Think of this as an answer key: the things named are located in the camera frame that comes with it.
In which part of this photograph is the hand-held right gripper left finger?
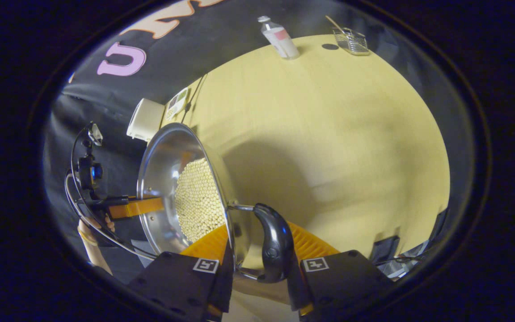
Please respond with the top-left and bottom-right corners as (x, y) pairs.
(128, 224), (233, 322)

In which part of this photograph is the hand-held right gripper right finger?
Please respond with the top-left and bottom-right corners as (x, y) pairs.
(287, 221), (394, 322)

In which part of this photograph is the stainless steel pot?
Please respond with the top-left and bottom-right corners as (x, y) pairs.
(137, 123), (295, 284)

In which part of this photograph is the pile of pale beans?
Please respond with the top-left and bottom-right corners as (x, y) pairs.
(175, 157), (227, 244)

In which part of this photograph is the black backdrop cloth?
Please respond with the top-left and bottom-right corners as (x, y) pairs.
(43, 0), (466, 278)

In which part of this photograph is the white toaster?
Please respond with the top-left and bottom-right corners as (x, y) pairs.
(126, 98), (166, 142)

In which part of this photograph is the black box-shaped object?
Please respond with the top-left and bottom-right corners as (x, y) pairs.
(371, 236), (401, 264)

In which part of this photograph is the white divided dish with beans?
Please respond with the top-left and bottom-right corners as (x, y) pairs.
(166, 87), (191, 120)

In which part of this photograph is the dark grey object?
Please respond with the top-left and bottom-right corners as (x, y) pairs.
(427, 208), (448, 242)

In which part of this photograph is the clear plastic bottle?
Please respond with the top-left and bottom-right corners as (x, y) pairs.
(257, 16), (300, 60)

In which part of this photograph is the wooden stick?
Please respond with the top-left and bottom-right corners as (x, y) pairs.
(325, 15), (345, 34)

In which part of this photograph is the thin grey cable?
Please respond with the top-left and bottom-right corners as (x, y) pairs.
(64, 127), (160, 261)

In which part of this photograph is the black power cable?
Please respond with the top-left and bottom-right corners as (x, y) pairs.
(181, 74), (207, 123)

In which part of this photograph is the wire mesh utensil holder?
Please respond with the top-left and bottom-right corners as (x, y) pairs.
(333, 27), (370, 56)

